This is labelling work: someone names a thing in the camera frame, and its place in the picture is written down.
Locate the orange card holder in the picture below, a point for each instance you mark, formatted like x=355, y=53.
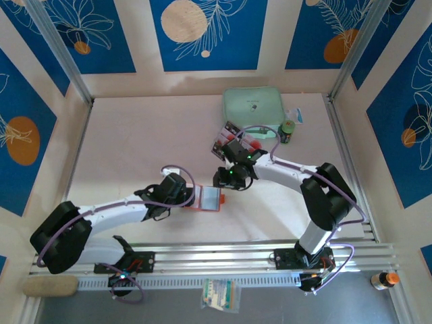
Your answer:
x=211, y=199

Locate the black vip card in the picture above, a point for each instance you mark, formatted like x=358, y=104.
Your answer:
x=217, y=150
x=232, y=127

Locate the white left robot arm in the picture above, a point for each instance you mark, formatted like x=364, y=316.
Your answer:
x=114, y=212

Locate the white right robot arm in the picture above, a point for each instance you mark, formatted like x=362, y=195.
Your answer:
x=287, y=170

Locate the small bottle green lid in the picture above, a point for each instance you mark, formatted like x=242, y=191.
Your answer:
x=286, y=133

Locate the mint green zip pouch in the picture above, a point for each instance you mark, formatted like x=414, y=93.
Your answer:
x=251, y=108

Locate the small white blue packet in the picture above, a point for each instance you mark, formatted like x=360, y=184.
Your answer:
x=297, y=114

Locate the clear bag of packets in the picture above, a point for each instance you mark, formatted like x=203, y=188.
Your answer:
x=219, y=293

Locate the beige foam block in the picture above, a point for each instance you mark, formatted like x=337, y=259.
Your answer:
x=50, y=286

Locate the brown bottle orange cap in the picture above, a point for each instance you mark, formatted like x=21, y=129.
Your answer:
x=381, y=281

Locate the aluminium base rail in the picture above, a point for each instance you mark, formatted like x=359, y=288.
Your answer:
x=216, y=256

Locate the aluminium side rail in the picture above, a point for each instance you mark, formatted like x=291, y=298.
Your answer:
x=349, y=162
x=77, y=158

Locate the aluminium frame post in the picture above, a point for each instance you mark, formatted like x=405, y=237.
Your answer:
x=362, y=44
x=57, y=44

